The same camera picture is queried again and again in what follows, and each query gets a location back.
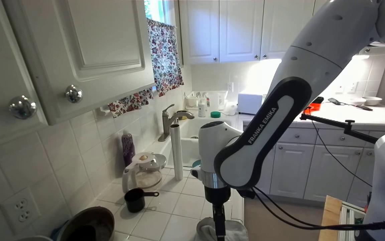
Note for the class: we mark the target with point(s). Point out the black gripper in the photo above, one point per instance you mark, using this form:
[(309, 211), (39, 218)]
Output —
[(217, 196)]

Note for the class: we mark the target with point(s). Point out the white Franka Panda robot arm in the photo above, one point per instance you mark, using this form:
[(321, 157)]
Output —
[(327, 45)]

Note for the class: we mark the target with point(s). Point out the white paper towel roll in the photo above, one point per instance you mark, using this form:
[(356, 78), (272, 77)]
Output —
[(177, 152)]

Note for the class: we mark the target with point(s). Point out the white kitchen sink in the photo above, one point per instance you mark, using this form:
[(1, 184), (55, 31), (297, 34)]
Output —
[(190, 143)]

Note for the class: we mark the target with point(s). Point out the silver round dish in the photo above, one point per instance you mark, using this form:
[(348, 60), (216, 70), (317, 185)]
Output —
[(161, 161)]

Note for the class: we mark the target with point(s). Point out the black measuring cup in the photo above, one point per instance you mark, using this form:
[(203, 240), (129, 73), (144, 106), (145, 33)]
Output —
[(134, 200)]

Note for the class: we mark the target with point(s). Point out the white lower cabinet row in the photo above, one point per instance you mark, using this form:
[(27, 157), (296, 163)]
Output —
[(291, 169)]

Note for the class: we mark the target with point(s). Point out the white cabinet row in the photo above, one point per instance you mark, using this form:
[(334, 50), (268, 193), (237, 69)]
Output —
[(291, 169), (241, 27)]

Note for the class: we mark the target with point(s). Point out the green lid jar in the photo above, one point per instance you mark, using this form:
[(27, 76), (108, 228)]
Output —
[(216, 114)]

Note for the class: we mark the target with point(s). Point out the grey metal faucet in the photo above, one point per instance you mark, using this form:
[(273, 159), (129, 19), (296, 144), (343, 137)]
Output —
[(168, 122)]

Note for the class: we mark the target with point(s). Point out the white soap bottle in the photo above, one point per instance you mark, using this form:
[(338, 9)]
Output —
[(203, 108)]

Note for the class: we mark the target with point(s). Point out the purple bottle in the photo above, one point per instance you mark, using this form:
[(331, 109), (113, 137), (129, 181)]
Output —
[(128, 149)]

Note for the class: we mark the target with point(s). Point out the white countertop appliance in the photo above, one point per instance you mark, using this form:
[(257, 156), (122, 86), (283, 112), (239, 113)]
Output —
[(251, 102)]

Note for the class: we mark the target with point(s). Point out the white container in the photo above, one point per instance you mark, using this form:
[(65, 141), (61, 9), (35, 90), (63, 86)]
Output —
[(192, 100)]

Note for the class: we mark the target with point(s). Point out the dark round bowl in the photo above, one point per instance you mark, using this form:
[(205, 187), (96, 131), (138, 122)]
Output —
[(90, 226)]

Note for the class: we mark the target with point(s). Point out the orange clamp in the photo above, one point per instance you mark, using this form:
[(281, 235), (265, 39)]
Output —
[(313, 106)]

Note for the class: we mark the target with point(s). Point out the floral window curtain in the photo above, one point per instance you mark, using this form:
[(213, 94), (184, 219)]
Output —
[(166, 58)]

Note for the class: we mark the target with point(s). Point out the white plate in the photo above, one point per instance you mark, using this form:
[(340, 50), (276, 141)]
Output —
[(351, 100)]

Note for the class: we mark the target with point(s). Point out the dark kitchen knife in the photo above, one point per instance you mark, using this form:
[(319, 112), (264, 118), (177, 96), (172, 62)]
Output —
[(362, 108)]

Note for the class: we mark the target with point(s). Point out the round metal cabinet knob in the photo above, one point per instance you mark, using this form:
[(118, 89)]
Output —
[(22, 106), (74, 93)]

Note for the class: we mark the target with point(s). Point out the white bowl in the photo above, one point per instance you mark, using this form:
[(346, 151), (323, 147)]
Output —
[(374, 101)]

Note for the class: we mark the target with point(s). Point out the white upper cabinet row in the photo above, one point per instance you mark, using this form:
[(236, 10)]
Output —
[(241, 27)]

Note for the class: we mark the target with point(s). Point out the wide white upper cabinet door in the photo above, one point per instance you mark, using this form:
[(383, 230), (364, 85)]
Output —
[(94, 45)]

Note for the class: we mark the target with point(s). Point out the kitchen window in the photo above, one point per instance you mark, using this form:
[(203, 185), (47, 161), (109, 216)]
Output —
[(160, 11)]

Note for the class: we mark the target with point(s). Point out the narrow white upper cabinet door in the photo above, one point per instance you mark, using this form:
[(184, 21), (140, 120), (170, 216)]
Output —
[(1, 68)]

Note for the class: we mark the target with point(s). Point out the aluminium extrusion frame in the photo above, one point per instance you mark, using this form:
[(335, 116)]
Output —
[(351, 223)]

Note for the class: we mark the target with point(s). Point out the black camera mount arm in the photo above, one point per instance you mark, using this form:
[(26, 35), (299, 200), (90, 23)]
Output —
[(331, 121)]

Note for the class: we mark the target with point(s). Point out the white wall outlet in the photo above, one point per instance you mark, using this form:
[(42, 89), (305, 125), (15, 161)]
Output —
[(19, 211)]

